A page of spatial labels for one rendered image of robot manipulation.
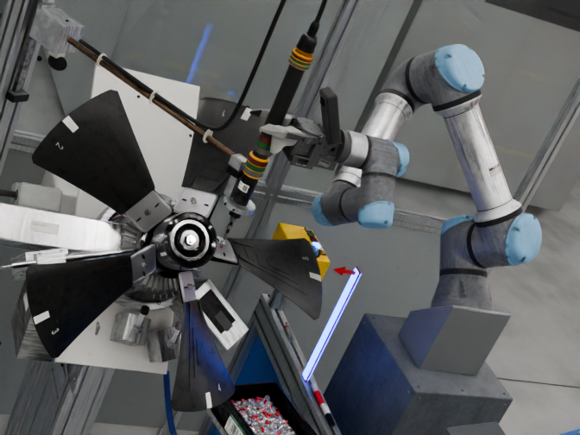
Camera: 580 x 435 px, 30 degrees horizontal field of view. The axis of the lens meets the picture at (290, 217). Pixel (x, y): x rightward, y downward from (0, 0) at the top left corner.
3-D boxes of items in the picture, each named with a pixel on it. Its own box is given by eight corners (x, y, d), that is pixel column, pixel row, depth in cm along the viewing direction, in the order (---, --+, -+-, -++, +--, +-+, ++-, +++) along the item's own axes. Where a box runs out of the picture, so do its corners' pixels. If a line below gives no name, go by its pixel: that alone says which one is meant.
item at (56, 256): (35, 273, 224) (32, 254, 224) (63, 269, 227) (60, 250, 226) (38, 272, 222) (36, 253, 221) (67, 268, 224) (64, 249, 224)
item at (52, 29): (24, 35, 251) (34, 3, 248) (46, 34, 257) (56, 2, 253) (53, 57, 247) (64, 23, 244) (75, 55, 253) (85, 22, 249)
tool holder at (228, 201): (209, 195, 229) (225, 155, 225) (229, 190, 235) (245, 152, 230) (240, 218, 225) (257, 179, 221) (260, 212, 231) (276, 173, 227)
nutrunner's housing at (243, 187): (222, 212, 230) (303, 17, 210) (232, 210, 233) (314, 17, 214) (235, 223, 228) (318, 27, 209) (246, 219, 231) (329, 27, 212)
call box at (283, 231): (263, 254, 287) (278, 220, 282) (297, 259, 291) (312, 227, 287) (281, 289, 274) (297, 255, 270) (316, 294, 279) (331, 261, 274)
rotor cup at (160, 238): (134, 274, 230) (155, 268, 219) (141, 207, 233) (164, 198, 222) (196, 283, 237) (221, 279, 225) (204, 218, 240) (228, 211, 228)
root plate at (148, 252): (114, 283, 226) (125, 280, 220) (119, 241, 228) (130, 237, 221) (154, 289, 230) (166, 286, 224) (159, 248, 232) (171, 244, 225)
